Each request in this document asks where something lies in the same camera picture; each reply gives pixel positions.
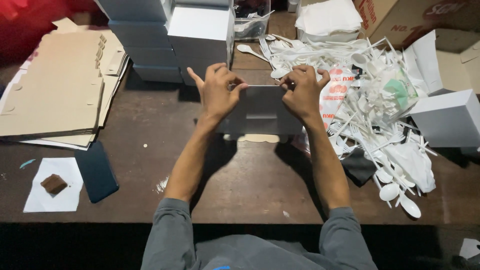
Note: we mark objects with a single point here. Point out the person's left hand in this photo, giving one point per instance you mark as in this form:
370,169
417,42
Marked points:
214,95

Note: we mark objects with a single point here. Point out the person's right hand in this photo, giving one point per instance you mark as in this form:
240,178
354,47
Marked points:
303,95

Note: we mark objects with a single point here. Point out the white folding cardboard box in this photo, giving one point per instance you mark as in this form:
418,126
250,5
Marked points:
259,111

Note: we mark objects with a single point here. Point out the printed plastic bag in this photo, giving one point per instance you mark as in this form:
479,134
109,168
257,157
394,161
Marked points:
335,97

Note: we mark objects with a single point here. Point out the pile of white plastic cutlery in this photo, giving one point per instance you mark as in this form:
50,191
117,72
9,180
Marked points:
375,112

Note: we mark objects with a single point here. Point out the stack of assembled white boxes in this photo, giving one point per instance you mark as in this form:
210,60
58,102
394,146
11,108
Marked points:
168,37

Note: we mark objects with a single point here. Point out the stack of white napkins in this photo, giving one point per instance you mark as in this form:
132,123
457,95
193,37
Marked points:
328,18

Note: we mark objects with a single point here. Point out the clear plastic container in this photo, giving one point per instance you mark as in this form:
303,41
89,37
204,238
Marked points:
251,18

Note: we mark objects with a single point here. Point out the black cloth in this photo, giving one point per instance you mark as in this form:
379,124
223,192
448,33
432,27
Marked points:
358,167

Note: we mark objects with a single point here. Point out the brown cardboard carton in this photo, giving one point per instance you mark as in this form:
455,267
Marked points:
412,18

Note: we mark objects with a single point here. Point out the dark blue phone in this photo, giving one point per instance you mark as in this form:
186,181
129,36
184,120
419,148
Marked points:
96,171

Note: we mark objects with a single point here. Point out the assembled white box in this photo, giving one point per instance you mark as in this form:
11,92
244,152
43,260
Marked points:
448,118

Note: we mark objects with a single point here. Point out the open white cardboard box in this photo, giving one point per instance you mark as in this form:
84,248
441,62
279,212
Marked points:
446,62

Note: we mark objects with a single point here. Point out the person's grey shirt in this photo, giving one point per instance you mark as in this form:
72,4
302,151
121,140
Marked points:
255,243

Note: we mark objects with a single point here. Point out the stack of flat cardboard sheets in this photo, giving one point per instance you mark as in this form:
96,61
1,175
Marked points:
60,84

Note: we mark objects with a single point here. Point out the brown cake piece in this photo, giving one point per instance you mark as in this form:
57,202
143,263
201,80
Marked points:
54,183

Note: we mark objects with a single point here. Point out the white paper napkin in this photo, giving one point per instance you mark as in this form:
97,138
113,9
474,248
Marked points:
53,185

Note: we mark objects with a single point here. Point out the red cloth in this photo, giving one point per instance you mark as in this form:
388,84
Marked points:
35,20

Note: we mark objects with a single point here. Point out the white paper scrap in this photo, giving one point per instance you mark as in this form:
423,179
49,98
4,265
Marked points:
470,248

